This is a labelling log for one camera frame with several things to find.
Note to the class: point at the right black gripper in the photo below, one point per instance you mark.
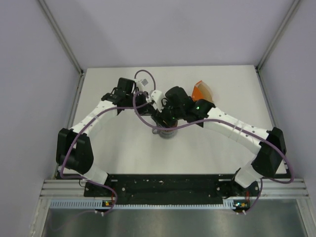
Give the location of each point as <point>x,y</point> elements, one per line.
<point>159,117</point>

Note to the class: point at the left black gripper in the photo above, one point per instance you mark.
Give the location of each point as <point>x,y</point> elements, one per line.
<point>146,108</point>

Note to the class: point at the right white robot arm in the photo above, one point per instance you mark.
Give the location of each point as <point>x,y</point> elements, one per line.
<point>268,146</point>

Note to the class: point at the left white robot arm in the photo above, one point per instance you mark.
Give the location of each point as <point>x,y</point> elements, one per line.
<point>74,148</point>

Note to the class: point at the orange coffee filter box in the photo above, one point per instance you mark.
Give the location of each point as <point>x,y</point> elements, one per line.
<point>197,93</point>

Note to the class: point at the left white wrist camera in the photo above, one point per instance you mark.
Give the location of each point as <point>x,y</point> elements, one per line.
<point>141,85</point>

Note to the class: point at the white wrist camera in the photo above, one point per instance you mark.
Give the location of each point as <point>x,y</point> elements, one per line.
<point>155,98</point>
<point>141,85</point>

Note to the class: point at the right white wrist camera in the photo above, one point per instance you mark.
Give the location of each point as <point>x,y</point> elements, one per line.
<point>155,98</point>

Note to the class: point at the grey slotted cable duct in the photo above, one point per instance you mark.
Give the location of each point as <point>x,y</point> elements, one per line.
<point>102,205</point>

